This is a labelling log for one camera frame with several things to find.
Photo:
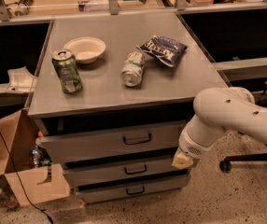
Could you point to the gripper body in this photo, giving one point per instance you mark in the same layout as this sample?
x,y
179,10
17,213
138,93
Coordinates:
x,y
190,146

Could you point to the grey top drawer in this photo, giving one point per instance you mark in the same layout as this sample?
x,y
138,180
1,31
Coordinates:
x,y
87,146

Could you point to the grey drawer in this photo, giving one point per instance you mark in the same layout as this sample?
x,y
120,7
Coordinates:
x,y
132,187
87,146
115,171

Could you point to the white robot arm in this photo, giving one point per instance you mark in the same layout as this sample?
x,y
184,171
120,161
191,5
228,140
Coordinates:
x,y
216,112

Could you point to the grey drawer cabinet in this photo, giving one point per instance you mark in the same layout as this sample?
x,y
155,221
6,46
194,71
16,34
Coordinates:
x,y
164,95

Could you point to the grey bottom drawer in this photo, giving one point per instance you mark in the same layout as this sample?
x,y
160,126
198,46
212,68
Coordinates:
x,y
132,187

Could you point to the grey middle drawer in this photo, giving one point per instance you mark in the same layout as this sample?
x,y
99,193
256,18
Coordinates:
x,y
115,171

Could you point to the lying white green soda can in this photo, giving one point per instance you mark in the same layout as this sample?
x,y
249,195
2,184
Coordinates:
x,y
133,69

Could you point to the blue chip bag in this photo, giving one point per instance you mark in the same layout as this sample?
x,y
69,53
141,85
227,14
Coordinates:
x,y
167,50

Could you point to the bottles inside cardboard box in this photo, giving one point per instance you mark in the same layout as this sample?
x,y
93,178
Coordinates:
x,y
39,156

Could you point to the upright green soda can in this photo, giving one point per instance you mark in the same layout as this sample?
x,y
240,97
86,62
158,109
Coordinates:
x,y
64,63

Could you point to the white paper bowl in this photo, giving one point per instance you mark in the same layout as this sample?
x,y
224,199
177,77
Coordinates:
x,y
86,49

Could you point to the brown cardboard box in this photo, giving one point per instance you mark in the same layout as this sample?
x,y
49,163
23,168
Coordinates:
x,y
29,185

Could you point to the plastic bottle on floor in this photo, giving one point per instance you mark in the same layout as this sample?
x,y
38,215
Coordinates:
x,y
8,200

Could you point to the metal bracket on left shelf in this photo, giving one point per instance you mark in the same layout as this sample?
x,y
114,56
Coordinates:
x,y
20,80

